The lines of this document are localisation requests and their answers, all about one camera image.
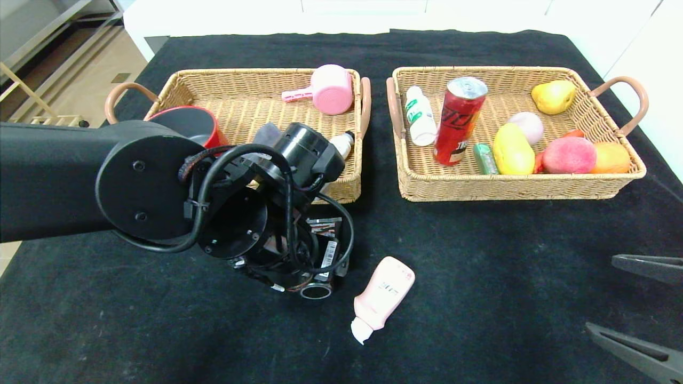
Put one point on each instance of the grey cloth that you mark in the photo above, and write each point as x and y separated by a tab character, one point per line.
267	133

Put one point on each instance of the pale pink round fruit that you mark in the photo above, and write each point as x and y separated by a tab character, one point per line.
528	125

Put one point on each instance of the red cooking pot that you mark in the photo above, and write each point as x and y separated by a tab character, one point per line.
187	120

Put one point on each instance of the yellow pear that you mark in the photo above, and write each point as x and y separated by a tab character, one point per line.
552	97

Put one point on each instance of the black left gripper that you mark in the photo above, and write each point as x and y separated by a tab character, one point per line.
330	253

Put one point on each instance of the pink plastic cup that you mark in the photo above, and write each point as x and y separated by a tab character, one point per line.
331	90

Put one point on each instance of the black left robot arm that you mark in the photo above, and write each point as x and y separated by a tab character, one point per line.
64	181

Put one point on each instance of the green candy pack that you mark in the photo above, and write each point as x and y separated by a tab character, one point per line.
484	159

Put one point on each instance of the pink squeeze bottle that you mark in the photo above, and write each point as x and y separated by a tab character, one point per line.
384	293

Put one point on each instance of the black tablecloth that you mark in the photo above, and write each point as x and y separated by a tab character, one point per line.
480	250

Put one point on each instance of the wicker basket with food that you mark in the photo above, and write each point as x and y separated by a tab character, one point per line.
453	186

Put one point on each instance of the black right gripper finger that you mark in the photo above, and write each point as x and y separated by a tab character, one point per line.
640	354
656	268

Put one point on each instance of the white brush bottle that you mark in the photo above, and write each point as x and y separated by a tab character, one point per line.
342	144

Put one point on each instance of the wicker basket with kitchenware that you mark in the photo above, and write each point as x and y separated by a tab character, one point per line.
256	90

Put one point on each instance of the black cosmetic tube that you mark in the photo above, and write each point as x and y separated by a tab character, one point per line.
316	290

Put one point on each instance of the red peach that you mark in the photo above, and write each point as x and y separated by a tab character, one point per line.
568	156

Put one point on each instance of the yellow mango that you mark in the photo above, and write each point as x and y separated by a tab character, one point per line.
512	152

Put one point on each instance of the red drink can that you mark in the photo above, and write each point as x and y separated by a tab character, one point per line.
459	125

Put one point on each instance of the grey low cabinet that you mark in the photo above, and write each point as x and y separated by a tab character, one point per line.
53	21

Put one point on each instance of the white milk drink bottle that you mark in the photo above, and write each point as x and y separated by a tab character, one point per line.
420	120

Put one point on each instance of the wooden rack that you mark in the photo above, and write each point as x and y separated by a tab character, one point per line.
40	120

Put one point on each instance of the orange fruit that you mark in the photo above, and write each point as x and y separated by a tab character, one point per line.
612	159

